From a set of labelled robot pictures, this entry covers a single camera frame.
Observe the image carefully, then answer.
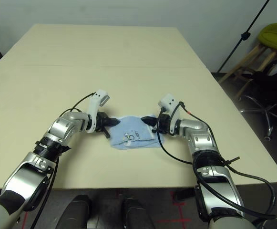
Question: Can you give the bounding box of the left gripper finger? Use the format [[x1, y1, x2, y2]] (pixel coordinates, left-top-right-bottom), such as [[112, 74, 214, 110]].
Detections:
[[104, 116, 120, 127]]

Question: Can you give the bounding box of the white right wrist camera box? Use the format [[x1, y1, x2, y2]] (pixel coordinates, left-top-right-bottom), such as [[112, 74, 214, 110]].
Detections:
[[158, 93, 182, 135]]

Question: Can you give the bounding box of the wooden stool green cushion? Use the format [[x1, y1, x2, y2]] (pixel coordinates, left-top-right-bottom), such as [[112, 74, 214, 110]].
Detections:
[[218, 23, 277, 98]]

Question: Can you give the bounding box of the black tripod stand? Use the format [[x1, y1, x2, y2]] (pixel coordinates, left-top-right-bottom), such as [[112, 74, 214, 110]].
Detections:
[[216, 0, 271, 73]]

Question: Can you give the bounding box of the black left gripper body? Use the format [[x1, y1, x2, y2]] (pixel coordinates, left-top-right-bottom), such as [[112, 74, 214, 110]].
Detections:
[[94, 111, 111, 139]]

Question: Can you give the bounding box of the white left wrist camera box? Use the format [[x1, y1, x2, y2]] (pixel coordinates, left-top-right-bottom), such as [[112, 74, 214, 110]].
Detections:
[[85, 88, 111, 134]]

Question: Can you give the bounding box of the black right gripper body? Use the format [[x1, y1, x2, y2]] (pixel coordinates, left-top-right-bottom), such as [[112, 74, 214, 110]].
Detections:
[[152, 112, 180, 136]]

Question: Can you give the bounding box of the black office chair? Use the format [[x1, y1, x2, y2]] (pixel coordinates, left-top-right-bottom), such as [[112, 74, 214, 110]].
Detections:
[[238, 58, 277, 141]]

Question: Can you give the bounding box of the light blue towel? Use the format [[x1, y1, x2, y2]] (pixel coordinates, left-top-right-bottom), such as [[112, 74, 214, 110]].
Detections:
[[109, 115, 166, 151]]

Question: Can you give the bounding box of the thin cable with red tape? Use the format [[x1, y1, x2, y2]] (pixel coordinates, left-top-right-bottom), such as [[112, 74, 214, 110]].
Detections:
[[180, 102, 214, 144]]

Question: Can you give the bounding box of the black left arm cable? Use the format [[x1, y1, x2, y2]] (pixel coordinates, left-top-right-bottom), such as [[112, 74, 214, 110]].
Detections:
[[30, 93, 96, 229]]

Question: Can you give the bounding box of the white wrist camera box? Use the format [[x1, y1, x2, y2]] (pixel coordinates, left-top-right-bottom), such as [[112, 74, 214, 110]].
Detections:
[[85, 88, 111, 134], [158, 93, 182, 135]]

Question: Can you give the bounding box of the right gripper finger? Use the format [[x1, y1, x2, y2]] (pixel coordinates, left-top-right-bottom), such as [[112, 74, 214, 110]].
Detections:
[[141, 116, 158, 127]]

